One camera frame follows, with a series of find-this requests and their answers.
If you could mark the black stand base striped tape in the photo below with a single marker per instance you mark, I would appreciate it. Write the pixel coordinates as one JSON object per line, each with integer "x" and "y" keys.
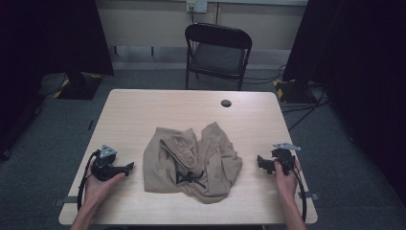
{"x": 79, "y": 86}
{"x": 292, "y": 91}

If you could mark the person's left hand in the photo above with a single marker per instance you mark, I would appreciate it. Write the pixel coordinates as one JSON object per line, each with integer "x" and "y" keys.
{"x": 97, "y": 190}

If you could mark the black folding chair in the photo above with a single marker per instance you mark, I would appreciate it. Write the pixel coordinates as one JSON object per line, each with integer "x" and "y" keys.
{"x": 218, "y": 56}

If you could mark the white wall outlet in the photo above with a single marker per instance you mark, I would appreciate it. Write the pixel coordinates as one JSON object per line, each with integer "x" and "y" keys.
{"x": 196, "y": 5}

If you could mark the dark round table grommet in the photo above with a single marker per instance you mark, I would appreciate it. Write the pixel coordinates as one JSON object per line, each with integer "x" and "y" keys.
{"x": 226, "y": 103}

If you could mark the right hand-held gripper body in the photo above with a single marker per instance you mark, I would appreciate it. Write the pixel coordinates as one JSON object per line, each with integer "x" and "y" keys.
{"x": 285, "y": 156}

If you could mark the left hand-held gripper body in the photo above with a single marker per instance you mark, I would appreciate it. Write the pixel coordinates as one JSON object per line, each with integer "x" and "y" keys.
{"x": 105, "y": 166}

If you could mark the black curtain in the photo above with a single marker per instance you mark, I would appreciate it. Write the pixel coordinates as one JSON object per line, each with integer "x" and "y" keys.
{"x": 360, "y": 70}

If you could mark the person's right hand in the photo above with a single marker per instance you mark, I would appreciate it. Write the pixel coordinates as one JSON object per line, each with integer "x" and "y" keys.
{"x": 286, "y": 183}

